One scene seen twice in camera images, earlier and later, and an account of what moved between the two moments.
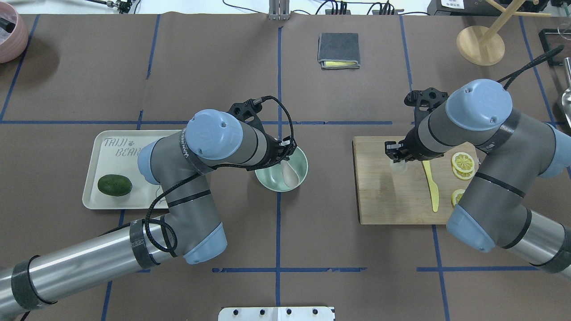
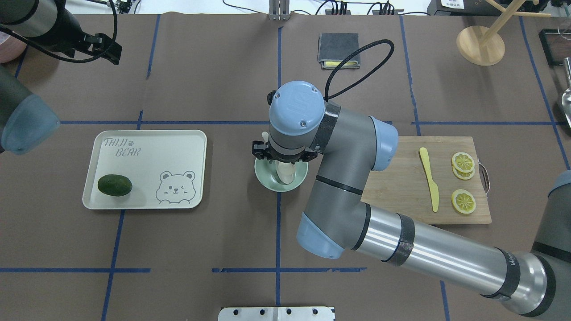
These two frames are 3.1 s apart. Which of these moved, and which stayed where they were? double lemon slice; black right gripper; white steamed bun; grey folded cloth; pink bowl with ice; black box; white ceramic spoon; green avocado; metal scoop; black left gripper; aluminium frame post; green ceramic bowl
Moved: black right gripper; white ceramic spoon; white steamed bun; black left gripper
Stayed: aluminium frame post; metal scoop; green ceramic bowl; grey folded cloth; black box; double lemon slice; pink bowl with ice; green avocado
